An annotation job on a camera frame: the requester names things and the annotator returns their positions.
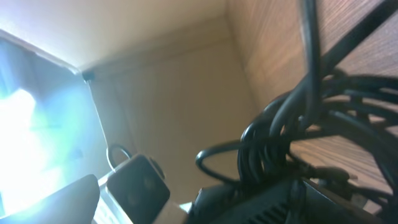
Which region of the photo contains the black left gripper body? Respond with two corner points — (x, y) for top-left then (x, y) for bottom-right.
(186, 177), (382, 224)

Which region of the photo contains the black cable bundle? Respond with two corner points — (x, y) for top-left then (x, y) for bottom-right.
(195, 0), (398, 218)

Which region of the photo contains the black left camera cable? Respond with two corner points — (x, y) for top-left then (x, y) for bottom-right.
(106, 143), (133, 172)

